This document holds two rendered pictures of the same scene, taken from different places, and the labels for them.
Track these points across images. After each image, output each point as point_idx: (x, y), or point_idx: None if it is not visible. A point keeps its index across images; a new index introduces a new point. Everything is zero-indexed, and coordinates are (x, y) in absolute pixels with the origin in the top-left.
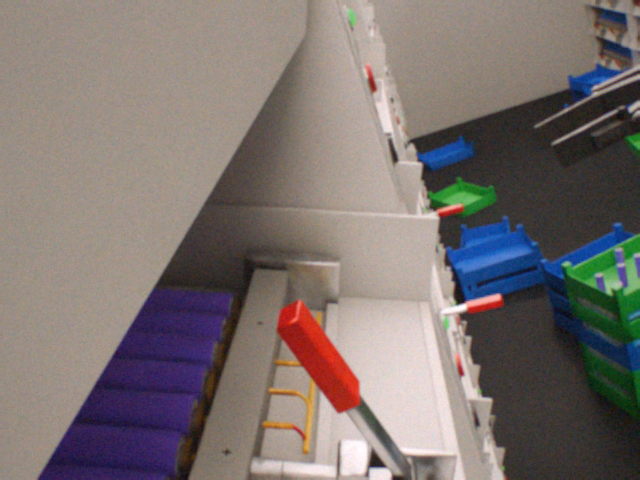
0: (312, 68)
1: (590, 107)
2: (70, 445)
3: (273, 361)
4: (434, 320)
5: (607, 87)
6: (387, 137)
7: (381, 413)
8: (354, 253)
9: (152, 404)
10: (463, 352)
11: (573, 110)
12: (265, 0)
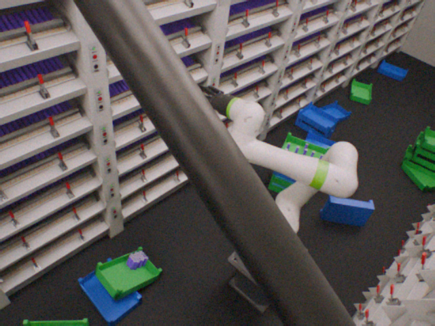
0: (79, 52)
1: (201, 87)
2: (30, 69)
3: (54, 77)
4: (88, 89)
5: (209, 87)
6: (96, 64)
7: (58, 89)
8: (81, 74)
9: (39, 71)
10: None
11: (198, 85)
12: (37, 56)
